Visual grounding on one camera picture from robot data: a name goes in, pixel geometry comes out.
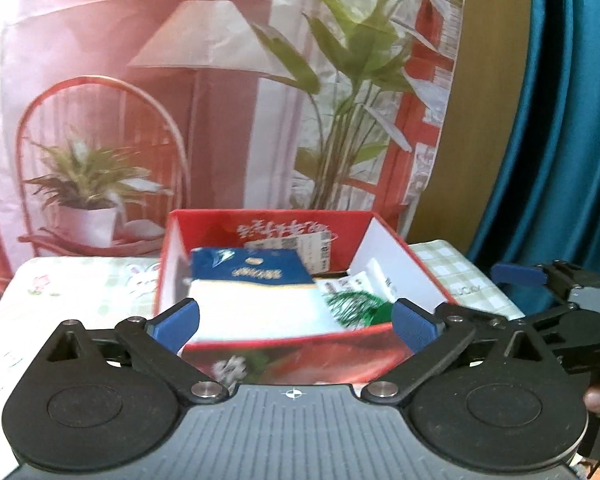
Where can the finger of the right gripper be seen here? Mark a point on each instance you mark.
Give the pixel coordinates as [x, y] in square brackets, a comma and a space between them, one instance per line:
[486, 322]
[516, 274]

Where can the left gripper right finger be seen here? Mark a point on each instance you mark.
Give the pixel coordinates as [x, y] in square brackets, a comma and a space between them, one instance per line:
[435, 342]

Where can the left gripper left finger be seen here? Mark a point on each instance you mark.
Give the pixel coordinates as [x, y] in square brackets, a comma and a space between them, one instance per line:
[154, 345]

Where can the green feather toy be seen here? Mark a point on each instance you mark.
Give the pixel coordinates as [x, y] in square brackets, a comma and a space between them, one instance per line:
[353, 310]

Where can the blue white tissue pack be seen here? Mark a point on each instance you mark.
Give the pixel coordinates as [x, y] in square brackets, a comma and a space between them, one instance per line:
[246, 294]

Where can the printed living room backdrop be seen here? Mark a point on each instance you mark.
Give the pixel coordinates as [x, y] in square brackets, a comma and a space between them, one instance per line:
[113, 113]

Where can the teal curtain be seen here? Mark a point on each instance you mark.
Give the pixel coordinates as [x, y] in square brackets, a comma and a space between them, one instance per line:
[545, 204]

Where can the green checked tablecloth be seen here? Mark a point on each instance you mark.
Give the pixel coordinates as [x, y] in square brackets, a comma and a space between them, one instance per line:
[101, 291]

